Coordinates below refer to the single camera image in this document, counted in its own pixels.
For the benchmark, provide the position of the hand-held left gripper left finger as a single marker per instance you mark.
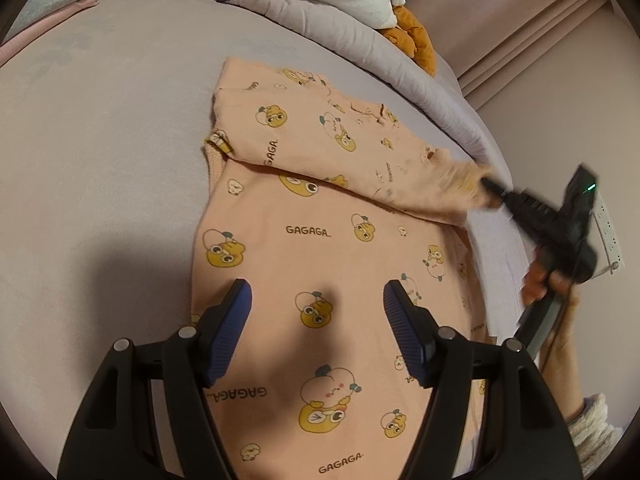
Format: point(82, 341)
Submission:
point(232, 325)

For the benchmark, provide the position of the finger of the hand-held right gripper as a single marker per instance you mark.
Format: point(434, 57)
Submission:
point(495, 192)

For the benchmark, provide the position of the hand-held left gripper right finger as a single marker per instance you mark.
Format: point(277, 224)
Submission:
point(400, 330)

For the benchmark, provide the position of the peach cartoon print pajama top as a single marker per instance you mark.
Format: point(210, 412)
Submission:
point(325, 210)

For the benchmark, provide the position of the person's right forearm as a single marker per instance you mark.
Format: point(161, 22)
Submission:
point(590, 425)

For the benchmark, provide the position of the person's right hand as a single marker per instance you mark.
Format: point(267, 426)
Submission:
point(540, 280)

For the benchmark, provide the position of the white power strip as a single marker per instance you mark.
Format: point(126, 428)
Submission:
point(607, 230)

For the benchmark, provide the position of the pink padded headboard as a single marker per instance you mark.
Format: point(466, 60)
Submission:
point(500, 25)

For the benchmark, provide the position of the lilac bed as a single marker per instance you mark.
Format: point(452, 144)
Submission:
point(100, 160)

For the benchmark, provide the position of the lilac quilt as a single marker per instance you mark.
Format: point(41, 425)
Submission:
point(300, 5)

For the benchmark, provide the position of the pink and teal folded cloth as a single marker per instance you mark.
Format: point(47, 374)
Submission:
point(55, 0)

